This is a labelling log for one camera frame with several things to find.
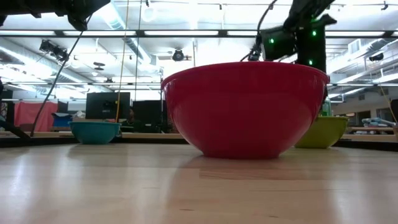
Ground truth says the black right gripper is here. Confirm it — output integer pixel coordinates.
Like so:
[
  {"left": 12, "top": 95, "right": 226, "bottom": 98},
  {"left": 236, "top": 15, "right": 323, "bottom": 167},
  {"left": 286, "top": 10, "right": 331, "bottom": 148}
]
[{"left": 322, "top": 83, "right": 330, "bottom": 107}]

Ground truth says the green plastic bottle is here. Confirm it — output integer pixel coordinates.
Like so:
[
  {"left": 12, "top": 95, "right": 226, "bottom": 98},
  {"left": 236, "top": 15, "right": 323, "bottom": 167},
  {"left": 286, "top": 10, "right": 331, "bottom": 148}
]
[{"left": 321, "top": 96, "right": 334, "bottom": 118}]

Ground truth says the lime green plastic bowl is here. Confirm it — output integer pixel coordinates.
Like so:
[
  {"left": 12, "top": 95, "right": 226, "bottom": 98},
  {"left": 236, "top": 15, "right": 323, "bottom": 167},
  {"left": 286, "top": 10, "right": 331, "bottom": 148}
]
[{"left": 294, "top": 116, "right": 349, "bottom": 149}]

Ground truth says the pile of folded cloths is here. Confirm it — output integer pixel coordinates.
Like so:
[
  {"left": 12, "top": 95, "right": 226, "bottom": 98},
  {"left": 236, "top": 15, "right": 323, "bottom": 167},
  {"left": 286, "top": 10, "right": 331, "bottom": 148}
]
[{"left": 361, "top": 117, "right": 397, "bottom": 128}]

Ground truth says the large red plastic bowl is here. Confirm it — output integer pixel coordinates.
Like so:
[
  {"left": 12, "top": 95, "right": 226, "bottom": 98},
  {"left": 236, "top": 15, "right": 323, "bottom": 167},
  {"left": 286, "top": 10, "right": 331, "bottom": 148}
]
[{"left": 160, "top": 61, "right": 330, "bottom": 160}]

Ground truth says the black ceiling spotlight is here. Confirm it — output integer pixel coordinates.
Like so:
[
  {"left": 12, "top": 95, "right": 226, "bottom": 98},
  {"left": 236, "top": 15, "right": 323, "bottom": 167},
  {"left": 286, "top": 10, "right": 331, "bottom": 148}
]
[{"left": 172, "top": 48, "right": 185, "bottom": 62}]

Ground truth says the black computer monitor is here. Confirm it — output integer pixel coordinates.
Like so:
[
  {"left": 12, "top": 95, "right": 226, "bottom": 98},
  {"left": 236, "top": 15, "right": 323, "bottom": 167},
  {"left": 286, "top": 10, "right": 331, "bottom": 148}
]
[
  {"left": 85, "top": 91, "right": 131, "bottom": 121},
  {"left": 132, "top": 100, "right": 166, "bottom": 126}
]

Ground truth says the long wooden board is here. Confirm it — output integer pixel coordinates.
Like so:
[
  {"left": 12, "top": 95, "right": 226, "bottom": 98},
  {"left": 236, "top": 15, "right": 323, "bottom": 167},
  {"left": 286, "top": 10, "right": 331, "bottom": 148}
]
[{"left": 0, "top": 131, "right": 398, "bottom": 144}]

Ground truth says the person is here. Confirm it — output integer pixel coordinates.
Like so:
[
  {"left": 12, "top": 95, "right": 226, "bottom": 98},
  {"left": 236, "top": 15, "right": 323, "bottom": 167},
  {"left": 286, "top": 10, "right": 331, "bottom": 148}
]
[{"left": 121, "top": 106, "right": 144, "bottom": 133}]

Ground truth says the small teal plastic bowl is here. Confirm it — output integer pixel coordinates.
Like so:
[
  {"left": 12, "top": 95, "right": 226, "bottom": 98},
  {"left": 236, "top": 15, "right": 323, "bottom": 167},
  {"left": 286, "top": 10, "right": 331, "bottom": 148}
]
[{"left": 68, "top": 121, "right": 122, "bottom": 145}]

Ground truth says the blue storage bin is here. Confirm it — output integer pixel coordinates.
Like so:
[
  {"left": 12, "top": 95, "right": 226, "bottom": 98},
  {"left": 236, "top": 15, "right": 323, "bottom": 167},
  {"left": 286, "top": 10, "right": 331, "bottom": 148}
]
[{"left": 51, "top": 112, "right": 73, "bottom": 128}]

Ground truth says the red fabric partition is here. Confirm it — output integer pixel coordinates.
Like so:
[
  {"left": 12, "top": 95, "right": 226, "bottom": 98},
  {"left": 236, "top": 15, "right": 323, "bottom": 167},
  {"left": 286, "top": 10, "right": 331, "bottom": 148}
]
[{"left": 14, "top": 100, "right": 59, "bottom": 133}]

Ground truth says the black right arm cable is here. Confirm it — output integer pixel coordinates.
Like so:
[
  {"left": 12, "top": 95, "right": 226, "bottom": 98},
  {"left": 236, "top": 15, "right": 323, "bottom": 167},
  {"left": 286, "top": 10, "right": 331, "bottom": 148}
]
[{"left": 256, "top": 0, "right": 279, "bottom": 35}]

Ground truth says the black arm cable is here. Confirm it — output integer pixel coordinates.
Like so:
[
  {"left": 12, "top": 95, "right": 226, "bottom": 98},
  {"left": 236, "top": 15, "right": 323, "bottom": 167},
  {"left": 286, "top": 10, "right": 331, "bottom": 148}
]
[
  {"left": 256, "top": 0, "right": 279, "bottom": 35},
  {"left": 29, "top": 14, "right": 93, "bottom": 138}
]

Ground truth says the black overhead frame bar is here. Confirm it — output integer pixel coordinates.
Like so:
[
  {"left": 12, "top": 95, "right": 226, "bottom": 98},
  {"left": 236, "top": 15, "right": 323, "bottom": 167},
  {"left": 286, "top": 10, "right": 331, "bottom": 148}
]
[{"left": 0, "top": 29, "right": 398, "bottom": 39}]

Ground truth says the yellow hanging cord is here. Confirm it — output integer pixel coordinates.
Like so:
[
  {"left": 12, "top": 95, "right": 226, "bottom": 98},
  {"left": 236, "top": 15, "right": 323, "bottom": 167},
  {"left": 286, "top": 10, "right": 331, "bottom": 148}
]
[{"left": 115, "top": 0, "right": 130, "bottom": 123}]

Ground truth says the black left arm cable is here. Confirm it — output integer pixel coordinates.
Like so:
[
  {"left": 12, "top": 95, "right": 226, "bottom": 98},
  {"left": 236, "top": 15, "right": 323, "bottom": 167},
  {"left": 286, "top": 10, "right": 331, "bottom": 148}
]
[{"left": 29, "top": 14, "right": 93, "bottom": 138}]

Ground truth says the black ceiling camera cluster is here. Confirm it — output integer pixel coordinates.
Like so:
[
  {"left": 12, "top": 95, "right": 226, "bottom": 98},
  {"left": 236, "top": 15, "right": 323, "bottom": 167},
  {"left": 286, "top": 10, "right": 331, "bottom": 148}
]
[{"left": 38, "top": 39, "right": 70, "bottom": 62}]

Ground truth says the black frame strut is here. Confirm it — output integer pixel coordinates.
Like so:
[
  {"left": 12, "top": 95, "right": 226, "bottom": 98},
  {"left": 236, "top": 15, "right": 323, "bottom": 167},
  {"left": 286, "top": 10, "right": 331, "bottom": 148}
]
[{"left": 0, "top": 119, "right": 32, "bottom": 139}]

